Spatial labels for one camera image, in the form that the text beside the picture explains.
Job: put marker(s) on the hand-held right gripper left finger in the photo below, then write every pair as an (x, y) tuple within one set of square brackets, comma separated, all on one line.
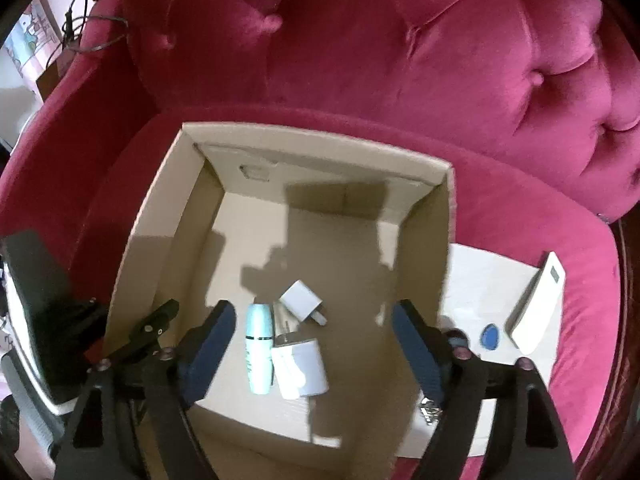
[(210, 350)]

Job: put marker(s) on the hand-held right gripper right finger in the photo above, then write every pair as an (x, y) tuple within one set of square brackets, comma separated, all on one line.
[(417, 355)]

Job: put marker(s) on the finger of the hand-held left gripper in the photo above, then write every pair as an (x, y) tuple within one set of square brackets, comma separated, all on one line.
[(150, 325)]

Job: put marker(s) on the light blue tube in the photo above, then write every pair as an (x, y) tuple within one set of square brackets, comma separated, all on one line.
[(260, 355)]

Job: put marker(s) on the blue key fob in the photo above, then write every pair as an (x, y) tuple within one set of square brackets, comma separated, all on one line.
[(490, 337)]

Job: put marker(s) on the large white charger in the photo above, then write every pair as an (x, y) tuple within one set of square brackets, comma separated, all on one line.
[(305, 365)]

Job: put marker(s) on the small white charger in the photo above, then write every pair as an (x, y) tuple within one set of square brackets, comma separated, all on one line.
[(298, 297)]

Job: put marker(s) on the cardboard box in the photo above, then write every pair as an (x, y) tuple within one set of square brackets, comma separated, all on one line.
[(340, 270)]

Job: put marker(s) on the white power bank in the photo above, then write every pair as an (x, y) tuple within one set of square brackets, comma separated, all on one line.
[(535, 310)]

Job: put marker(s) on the white paper sheet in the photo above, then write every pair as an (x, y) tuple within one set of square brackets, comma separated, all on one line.
[(480, 280)]

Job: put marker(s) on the brown board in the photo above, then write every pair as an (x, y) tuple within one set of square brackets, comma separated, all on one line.
[(50, 77)]

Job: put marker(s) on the cartoon printed cloth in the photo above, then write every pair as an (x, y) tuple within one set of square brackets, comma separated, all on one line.
[(30, 35)]

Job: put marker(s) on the red velvet tufted sofa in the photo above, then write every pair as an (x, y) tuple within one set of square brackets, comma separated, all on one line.
[(400, 60)]

